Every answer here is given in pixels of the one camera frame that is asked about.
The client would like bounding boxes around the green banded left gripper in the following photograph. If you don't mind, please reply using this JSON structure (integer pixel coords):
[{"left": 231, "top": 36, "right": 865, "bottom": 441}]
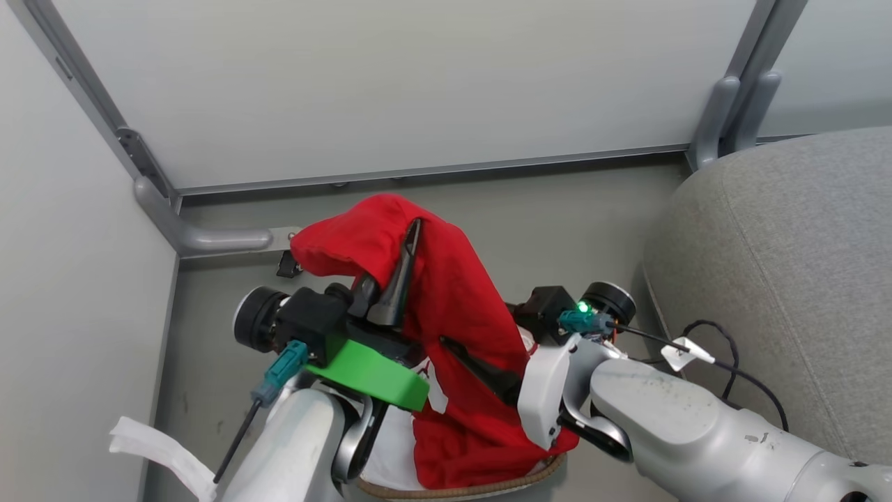
[{"left": 305, "top": 218, "right": 431, "bottom": 412}]

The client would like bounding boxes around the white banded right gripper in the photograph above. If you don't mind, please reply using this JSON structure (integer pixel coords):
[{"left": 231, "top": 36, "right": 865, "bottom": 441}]
[{"left": 439, "top": 335, "right": 593, "bottom": 450}]

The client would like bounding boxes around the red and white garment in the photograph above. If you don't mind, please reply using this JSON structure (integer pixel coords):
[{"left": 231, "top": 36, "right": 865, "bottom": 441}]
[{"left": 289, "top": 193, "right": 580, "bottom": 490}]

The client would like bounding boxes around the white basket with brown rim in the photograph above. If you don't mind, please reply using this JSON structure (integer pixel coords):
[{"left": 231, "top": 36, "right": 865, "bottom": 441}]
[{"left": 357, "top": 452, "right": 568, "bottom": 502}]

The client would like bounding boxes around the white basket liner cloth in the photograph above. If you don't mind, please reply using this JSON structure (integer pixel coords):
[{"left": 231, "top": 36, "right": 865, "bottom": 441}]
[{"left": 361, "top": 356, "right": 450, "bottom": 492}]

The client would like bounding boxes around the black caster wheel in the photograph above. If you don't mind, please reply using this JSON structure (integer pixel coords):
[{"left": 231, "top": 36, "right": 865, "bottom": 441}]
[{"left": 276, "top": 249, "right": 305, "bottom": 280}]

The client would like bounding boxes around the black cylindrical left gripper motor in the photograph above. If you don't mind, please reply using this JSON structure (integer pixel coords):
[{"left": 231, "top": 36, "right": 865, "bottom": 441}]
[{"left": 233, "top": 284, "right": 291, "bottom": 353}]

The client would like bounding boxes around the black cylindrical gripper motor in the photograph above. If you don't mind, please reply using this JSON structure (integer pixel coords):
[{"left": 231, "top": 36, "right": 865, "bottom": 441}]
[
  {"left": 581, "top": 280, "right": 637, "bottom": 326},
  {"left": 233, "top": 284, "right": 291, "bottom": 353}
]

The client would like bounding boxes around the black cylindrical right gripper motor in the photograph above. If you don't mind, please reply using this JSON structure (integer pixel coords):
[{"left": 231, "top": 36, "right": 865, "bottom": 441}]
[{"left": 581, "top": 280, "right": 637, "bottom": 326}]

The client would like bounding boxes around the grey curved partition foot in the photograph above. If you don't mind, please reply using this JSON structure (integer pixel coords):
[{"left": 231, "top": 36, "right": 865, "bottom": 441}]
[{"left": 133, "top": 175, "right": 303, "bottom": 256}]

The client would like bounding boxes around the white fabric strip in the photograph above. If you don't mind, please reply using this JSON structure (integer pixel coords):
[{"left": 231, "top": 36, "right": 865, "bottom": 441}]
[{"left": 109, "top": 416, "right": 219, "bottom": 502}]

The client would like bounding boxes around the grey fabric sofa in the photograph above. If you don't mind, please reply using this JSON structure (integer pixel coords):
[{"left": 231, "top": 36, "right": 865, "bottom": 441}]
[{"left": 641, "top": 125, "right": 892, "bottom": 468}]

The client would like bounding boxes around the grey upright partition foot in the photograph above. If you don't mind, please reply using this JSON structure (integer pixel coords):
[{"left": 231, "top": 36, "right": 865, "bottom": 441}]
[
  {"left": 725, "top": 68, "right": 783, "bottom": 155},
  {"left": 686, "top": 75, "right": 741, "bottom": 172}
]

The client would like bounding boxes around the teal right cable connector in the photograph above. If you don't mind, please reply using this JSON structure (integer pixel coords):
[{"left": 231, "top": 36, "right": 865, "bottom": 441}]
[{"left": 557, "top": 310, "right": 615, "bottom": 335}]

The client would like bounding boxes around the teal cable connector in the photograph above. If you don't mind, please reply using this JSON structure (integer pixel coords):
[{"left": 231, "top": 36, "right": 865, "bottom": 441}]
[
  {"left": 557, "top": 310, "right": 615, "bottom": 335},
  {"left": 251, "top": 340, "right": 310, "bottom": 408}
]

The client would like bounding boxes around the teal left cable connector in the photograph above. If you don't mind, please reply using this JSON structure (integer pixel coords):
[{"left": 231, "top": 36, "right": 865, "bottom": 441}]
[{"left": 251, "top": 340, "right": 310, "bottom": 408}]

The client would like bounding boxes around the grey partition bottom rail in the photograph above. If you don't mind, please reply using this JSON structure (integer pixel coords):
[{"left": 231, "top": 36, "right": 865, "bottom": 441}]
[{"left": 174, "top": 142, "right": 692, "bottom": 197}]

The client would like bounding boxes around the white cable label tag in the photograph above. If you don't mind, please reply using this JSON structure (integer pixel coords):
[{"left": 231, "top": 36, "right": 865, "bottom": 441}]
[{"left": 660, "top": 336, "right": 717, "bottom": 372}]

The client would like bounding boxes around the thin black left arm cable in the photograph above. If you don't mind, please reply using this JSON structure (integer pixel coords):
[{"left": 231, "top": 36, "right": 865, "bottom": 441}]
[{"left": 212, "top": 399, "right": 264, "bottom": 485}]

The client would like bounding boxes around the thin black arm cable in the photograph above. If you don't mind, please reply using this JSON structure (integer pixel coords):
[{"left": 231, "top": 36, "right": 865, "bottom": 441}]
[
  {"left": 212, "top": 399, "right": 264, "bottom": 485},
  {"left": 605, "top": 319, "right": 790, "bottom": 433}
]

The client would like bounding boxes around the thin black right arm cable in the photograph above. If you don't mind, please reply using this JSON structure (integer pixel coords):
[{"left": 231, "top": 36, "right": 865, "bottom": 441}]
[{"left": 605, "top": 319, "right": 790, "bottom": 433}]

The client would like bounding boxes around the grey slanted partition post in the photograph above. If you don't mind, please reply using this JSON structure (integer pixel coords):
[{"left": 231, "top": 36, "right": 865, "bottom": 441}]
[{"left": 6, "top": 0, "right": 183, "bottom": 213}]

